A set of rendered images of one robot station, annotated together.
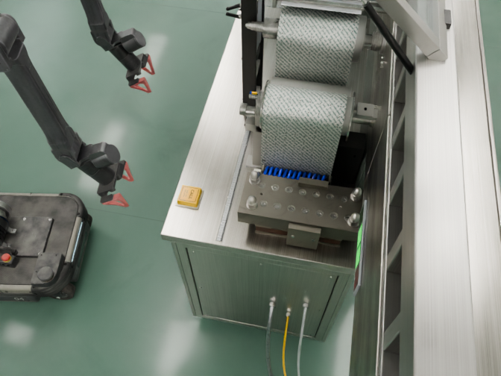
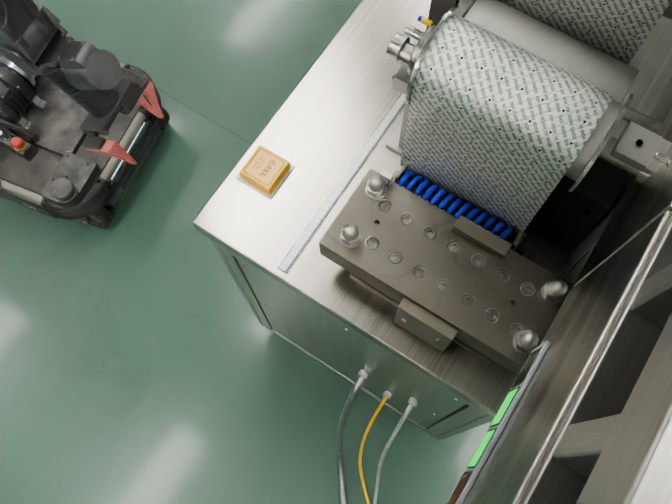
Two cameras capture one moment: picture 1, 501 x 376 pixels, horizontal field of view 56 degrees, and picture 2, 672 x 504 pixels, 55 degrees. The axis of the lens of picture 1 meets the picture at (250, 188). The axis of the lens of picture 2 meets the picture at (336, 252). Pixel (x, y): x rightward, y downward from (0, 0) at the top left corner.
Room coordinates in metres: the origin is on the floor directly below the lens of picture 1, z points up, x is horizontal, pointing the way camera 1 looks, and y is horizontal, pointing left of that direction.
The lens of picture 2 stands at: (0.44, -0.14, 2.04)
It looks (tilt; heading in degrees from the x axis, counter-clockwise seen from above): 71 degrees down; 25
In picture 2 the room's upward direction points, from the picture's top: 3 degrees counter-clockwise
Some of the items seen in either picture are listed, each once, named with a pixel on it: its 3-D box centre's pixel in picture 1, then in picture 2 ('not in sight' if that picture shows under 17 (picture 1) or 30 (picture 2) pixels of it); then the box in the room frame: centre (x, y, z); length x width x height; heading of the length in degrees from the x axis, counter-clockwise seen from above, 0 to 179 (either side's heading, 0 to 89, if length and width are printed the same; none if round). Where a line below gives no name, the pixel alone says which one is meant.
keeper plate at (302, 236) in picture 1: (303, 237); (423, 327); (0.71, -0.17, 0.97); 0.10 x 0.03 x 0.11; 79
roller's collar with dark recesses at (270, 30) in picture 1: (273, 28); not in sight; (1.26, -0.07, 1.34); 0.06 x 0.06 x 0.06; 79
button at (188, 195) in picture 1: (189, 195); (265, 169); (0.90, 0.21, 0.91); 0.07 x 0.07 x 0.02; 79
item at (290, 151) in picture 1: (297, 154); (470, 173); (0.93, -0.15, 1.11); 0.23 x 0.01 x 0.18; 79
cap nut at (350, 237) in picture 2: (251, 201); (350, 233); (0.79, 0.00, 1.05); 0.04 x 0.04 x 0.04
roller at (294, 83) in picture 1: (309, 100); (539, 68); (1.10, -0.19, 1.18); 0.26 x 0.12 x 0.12; 79
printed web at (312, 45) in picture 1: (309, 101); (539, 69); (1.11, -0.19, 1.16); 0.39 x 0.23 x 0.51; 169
